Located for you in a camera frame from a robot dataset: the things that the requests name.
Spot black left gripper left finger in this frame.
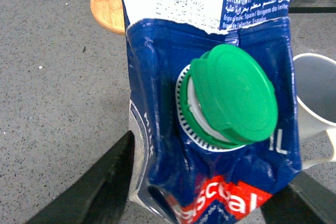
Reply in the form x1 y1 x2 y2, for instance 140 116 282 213
28 131 134 223

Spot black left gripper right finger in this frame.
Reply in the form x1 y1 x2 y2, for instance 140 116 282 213
261 172 335 223

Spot white ribbed mug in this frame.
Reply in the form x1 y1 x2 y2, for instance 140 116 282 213
293 53 335 169

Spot blue white milk carton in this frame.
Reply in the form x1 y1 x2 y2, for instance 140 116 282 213
122 0 301 223

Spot wooden mug tree stand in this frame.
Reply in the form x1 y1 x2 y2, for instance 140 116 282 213
90 0 125 36

